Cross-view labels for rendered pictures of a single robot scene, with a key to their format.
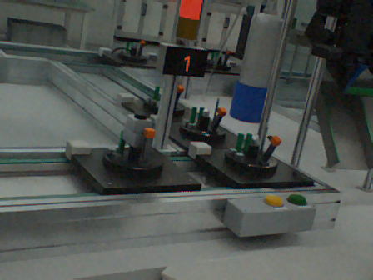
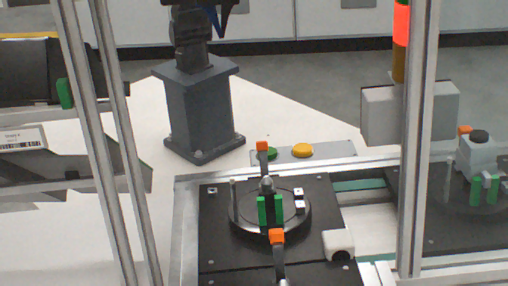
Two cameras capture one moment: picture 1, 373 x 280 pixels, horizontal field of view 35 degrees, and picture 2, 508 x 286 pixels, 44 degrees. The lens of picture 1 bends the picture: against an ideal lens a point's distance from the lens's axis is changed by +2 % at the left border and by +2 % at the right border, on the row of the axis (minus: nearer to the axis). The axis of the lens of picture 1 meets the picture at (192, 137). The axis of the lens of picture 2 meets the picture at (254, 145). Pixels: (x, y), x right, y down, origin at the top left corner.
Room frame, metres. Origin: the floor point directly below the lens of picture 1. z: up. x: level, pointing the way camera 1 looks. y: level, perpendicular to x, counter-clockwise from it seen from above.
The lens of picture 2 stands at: (2.18, 0.27, 1.61)
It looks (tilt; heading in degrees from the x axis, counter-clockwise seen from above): 30 degrees down; 212
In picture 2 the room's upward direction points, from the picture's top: 5 degrees counter-clockwise
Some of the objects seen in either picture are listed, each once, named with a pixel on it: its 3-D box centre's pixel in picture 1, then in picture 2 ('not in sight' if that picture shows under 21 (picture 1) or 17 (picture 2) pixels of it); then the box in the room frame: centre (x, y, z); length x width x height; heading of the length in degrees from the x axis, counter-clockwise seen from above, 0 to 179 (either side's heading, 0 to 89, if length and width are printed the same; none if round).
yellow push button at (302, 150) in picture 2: (273, 202); (302, 151); (1.24, -0.21, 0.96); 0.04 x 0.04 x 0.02
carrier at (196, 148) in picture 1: (252, 148); (267, 196); (1.46, -0.16, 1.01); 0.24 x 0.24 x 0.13; 34
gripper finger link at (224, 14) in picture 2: (339, 77); (230, 17); (1.31, -0.30, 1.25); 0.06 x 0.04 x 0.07; 34
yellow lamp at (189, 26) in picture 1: (186, 27); (412, 58); (1.45, 0.06, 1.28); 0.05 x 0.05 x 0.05
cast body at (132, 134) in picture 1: (136, 127); not in sight; (1.28, 0.13, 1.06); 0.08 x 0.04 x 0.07; 34
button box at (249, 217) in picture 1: (270, 214); (303, 164); (1.24, -0.21, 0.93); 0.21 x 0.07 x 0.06; 124
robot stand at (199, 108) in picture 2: not in sight; (199, 107); (1.14, -0.52, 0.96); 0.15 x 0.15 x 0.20; 70
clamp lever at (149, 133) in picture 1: (146, 144); not in sight; (1.24, 0.10, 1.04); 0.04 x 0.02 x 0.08; 34
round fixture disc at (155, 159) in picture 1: (133, 161); not in sight; (1.27, 0.12, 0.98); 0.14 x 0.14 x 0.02
